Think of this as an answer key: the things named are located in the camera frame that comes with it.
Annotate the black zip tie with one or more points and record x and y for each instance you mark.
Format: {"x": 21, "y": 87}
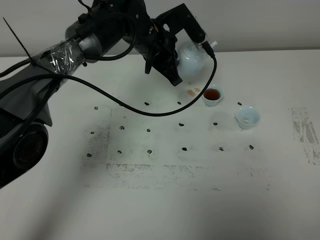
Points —
{"x": 19, "y": 41}

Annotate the pale blue teacup far right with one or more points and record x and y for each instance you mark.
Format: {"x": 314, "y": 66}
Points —
{"x": 247, "y": 117}

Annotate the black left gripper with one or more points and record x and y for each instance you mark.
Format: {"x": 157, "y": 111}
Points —
{"x": 158, "y": 50}

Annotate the pale blue teacup near teapot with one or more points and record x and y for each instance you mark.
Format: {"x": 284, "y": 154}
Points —
{"x": 212, "y": 95}

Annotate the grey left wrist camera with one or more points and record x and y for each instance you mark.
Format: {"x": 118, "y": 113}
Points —
{"x": 180, "y": 18}

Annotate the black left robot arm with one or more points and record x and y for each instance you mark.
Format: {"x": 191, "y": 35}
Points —
{"x": 27, "y": 86}

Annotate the pale blue porcelain teapot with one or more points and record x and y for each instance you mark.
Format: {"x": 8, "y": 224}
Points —
{"x": 191, "y": 59}

